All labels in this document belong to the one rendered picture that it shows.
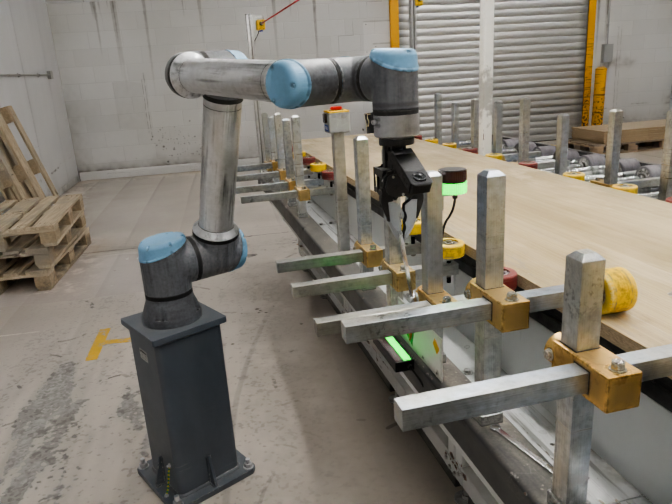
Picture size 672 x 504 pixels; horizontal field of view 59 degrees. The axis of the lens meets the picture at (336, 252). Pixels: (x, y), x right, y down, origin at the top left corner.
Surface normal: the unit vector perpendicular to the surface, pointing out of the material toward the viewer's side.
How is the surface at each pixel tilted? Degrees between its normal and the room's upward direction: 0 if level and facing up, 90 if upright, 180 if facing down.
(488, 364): 90
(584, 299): 90
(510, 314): 90
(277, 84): 90
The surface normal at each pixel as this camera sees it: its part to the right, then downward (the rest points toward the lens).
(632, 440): -0.97, 0.13
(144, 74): 0.18, 0.28
